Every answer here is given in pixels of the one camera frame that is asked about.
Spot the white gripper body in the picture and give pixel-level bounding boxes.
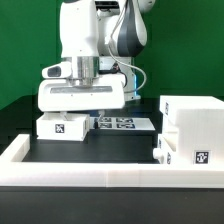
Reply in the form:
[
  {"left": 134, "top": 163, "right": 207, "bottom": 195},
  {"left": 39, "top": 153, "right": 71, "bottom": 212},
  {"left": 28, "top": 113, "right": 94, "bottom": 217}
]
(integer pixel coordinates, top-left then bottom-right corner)
[{"left": 38, "top": 74, "right": 125, "bottom": 112}]

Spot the white drawer tray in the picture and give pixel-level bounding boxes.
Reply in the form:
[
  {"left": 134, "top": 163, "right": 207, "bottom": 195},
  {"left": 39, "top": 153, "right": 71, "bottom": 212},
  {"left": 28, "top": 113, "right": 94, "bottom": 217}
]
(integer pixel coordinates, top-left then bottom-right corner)
[
  {"left": 36, "top": 113, "right": 90, "bottom": 141},
  {"left": 153, "top": 134, "right": 174, "bottom": 164}
]

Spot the white front drawer tray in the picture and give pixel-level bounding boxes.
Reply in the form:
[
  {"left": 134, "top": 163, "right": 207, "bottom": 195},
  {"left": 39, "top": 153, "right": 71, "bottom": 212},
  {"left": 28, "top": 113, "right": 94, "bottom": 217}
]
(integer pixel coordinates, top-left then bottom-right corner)
[{"left": 153, "top": 134, "right": 174, "bottom": 164}]

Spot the white drawer cabinet box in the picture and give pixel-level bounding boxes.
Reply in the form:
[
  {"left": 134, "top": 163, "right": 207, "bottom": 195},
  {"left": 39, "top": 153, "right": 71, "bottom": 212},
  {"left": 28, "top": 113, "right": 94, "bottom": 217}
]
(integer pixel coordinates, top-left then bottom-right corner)
[{"left": 159, "top": 95, "right": 224, "bottom": 165}]

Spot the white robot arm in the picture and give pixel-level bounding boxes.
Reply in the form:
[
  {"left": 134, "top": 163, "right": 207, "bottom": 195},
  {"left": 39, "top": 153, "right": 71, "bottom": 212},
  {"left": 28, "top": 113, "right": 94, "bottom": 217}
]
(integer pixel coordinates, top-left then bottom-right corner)
[{"left": 37, "top": 0, "right": 147, "bottom": 133}]

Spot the marker tag sheet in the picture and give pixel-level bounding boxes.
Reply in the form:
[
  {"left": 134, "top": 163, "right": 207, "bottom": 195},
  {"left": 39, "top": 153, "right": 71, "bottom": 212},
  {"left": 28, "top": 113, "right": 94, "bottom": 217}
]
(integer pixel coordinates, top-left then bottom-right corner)
[{"left": 99, "top": 117, "right": 155, "bottom": 131}]

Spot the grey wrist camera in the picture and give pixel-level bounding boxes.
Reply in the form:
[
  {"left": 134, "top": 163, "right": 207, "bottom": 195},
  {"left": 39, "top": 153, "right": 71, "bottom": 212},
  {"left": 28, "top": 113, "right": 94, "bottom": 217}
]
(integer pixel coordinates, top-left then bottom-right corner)
[{"left": 42, "top": 61, "right": 72, "bottom": 79}]

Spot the white U-shaped border frame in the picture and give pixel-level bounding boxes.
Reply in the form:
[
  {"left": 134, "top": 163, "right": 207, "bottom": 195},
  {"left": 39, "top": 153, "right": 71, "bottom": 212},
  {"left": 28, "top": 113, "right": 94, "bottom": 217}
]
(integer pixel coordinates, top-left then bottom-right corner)
[{"left": 0, "top": 134, "right": 224, "bottom": 188}]

